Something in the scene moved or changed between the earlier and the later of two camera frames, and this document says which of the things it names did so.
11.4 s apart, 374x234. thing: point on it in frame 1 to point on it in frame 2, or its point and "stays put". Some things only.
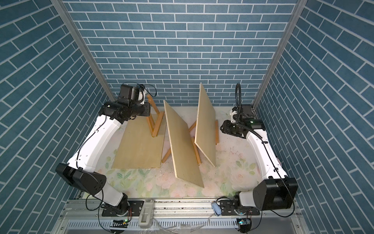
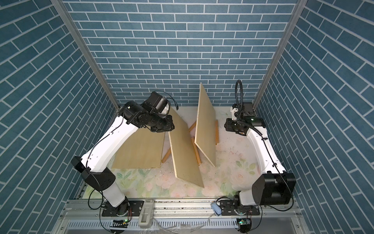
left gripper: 147,108 to 169,126
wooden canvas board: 183,154 stays put
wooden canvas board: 138,148 stays put
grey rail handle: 146,217 stays put
